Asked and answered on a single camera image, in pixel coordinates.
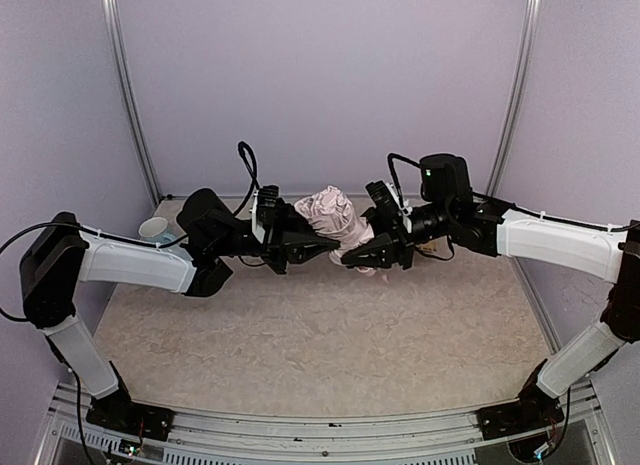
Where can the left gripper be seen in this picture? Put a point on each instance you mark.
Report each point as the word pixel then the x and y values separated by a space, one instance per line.
pixel 278 236

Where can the front aluminium rail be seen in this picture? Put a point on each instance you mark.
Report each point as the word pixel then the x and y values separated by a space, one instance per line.
pixel 453 436

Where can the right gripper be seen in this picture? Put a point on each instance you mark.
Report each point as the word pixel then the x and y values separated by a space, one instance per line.
pixel 396 237

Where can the woven bamboo tray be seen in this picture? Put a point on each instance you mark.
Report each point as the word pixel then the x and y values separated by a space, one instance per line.
pixel 430 247

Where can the light blue mug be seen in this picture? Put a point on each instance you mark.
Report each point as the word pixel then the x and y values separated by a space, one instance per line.
pixel 156 230

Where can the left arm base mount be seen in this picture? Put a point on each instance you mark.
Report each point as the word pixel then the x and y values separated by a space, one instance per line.
pixel 136 419

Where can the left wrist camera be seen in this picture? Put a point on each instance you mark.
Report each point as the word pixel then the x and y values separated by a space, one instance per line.
pixel 264 210

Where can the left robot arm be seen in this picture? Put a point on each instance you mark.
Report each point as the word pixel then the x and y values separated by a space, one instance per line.
pixel 67 253

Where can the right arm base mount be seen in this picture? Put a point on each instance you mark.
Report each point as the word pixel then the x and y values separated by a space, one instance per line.
pixel 517 417

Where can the right frame post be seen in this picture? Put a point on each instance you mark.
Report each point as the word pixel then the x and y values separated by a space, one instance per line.
pixel 516 96

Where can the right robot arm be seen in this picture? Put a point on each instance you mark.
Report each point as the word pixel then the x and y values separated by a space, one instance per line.
pixel 494 227

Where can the pink folding umbrella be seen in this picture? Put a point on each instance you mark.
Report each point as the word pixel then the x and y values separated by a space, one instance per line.
pixel 332 215

